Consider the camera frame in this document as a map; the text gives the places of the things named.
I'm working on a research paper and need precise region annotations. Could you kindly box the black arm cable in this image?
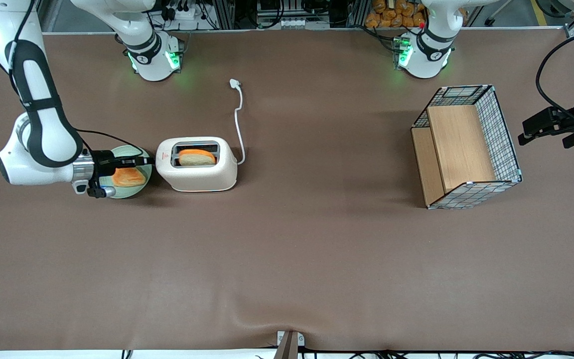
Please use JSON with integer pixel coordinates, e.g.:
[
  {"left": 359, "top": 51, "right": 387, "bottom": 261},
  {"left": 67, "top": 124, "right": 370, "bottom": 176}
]
[
  {"left": 0, "top": 0, "right": 144, "bottom": 161},
  {"left": 536, "top": 26, "right": 574, "bottom": 125}
]

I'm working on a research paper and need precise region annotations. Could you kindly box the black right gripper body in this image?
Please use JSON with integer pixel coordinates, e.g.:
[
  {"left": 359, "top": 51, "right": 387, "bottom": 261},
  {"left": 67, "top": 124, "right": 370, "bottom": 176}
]
[{"left": 91, "top": 150, "right": 117, "bottom": 186}]

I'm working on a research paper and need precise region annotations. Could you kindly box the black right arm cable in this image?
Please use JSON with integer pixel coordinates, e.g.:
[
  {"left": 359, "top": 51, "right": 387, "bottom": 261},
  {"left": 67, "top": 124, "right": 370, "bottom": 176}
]
[{"left": 0, "top": 0, "right": 144, "bottom": 161}]

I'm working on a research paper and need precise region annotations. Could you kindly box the bag of orange bread rolls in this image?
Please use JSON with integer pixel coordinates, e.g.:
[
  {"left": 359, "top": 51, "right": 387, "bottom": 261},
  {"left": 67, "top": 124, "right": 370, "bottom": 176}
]
[{"left": 365, "top": 0, "right": 427, "bottom": 28}]

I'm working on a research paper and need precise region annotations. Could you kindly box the toast bread slice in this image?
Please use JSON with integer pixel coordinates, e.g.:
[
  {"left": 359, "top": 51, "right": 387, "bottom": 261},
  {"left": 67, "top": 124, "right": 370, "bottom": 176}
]
[{"left": 178, "top": 149, "right": 217, "bottom": 167}]

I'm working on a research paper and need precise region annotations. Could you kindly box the green round plate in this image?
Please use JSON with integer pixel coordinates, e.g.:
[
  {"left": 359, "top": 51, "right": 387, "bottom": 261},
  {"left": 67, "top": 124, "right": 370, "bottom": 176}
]
[{"left": 103, "top": 145, "right": 153, "bottom": 199}]

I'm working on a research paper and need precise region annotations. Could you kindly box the triangular golden pastry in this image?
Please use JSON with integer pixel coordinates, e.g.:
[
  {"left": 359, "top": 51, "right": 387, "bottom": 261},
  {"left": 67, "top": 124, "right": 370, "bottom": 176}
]
[{"left": 113, "top": 167, "right": 147, "bottom": 187}]

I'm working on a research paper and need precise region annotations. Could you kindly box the white two-slot toaster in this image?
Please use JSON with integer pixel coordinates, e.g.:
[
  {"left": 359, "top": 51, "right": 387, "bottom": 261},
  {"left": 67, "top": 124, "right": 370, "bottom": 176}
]
[{"left": 149, "top": 137, "right": 238, "bottom": 192}]

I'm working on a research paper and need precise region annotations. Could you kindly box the wire basket with wooden shelf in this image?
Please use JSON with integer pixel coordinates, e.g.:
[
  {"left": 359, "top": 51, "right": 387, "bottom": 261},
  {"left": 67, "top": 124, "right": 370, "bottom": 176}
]
[{"left": 411, "top": 84, "right": 523, "bottom": 210}]

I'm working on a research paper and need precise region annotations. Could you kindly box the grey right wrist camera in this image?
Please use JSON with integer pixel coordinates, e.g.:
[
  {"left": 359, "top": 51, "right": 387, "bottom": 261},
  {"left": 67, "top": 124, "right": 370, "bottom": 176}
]
[{"left": 87, "top": 185, "right": 117, "bottom": 199}]

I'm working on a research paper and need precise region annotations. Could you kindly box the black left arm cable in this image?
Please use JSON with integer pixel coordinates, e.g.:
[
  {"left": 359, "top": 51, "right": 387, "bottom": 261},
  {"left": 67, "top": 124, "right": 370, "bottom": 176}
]
[{"left": 536, "top": 26, "right": 574, "bottom": 125}]

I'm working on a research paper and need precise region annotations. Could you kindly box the white toaster power cord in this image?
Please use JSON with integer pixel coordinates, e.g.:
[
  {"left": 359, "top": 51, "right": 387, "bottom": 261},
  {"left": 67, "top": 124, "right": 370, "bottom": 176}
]
[{"left": 229, "top": 78, "right": 246, "bottom": 166}]

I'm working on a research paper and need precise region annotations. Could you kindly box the metal table bracket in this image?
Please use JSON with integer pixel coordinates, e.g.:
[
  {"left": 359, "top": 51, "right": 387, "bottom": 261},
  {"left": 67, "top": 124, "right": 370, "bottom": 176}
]
[{"left": 273, "top": 330, "right": 305, "bottom": 359}]

